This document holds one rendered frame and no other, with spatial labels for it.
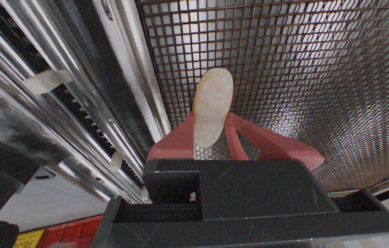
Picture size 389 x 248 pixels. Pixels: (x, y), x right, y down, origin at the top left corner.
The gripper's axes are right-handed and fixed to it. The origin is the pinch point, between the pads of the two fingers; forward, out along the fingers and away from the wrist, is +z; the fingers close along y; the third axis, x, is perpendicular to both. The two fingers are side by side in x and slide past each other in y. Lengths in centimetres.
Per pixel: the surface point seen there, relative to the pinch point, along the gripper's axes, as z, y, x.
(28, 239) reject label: -4, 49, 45
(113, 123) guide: 2.6, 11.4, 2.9
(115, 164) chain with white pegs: 1.6, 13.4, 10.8
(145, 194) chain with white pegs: 1.9, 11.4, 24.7
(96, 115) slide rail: 3.4, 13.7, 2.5
